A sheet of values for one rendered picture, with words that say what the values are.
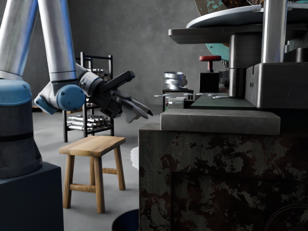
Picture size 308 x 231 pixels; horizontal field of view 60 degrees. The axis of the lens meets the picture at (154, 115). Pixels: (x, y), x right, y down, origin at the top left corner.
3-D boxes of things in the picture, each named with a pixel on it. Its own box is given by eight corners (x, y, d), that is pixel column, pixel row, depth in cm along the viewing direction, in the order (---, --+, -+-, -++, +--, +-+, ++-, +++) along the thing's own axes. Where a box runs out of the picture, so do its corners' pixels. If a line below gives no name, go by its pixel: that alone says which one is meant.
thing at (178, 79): (162, 132, 349) (162, 70, 338) (162, 126, 394) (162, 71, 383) (192, 132, 348) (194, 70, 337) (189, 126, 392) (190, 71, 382)
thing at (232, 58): (166, 96, 53) (167, 26, 51) (177, 93, 67) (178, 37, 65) (305, 98, 47) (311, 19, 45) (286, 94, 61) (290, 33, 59)
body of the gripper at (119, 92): (122, 117, 93) (94, 99, 95) (134, 96, 91) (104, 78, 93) (114, 120, 86) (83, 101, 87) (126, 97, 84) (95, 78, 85)
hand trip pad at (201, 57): (198, 79, 87) (199, 55, 86) (200, 79, 93) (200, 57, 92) (220, 79, 86) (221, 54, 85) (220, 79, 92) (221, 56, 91)
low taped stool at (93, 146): (92, 184, 176) (90, 134, 171) (126, 189, 169) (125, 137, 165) (61, 209, 143) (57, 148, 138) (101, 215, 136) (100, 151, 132)
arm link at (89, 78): (95, 71, 93) (83, 71, 85) (105, 78, 93) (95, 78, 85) (85, 90, 95) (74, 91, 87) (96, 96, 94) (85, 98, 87)
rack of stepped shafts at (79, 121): (88, 147, 271) (85, 52, 259) (60, 141, 296) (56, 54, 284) (117, 139, 307) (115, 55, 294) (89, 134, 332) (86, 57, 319)
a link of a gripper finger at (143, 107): (146, 124, 94) (123, 112, 93) (154, 110, 93) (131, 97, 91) (146, 127, 91) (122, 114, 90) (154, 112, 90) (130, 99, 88)
